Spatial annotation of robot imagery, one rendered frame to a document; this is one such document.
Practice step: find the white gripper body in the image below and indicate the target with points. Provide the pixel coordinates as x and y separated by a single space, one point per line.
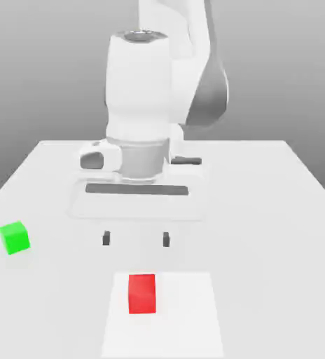
137 204

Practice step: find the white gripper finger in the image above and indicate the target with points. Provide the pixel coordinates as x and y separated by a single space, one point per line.
106 238
166 239

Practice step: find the small red cube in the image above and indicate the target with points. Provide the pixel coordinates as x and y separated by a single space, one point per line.
142 294

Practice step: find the small green cube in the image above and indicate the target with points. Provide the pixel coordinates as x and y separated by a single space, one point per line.
15 238

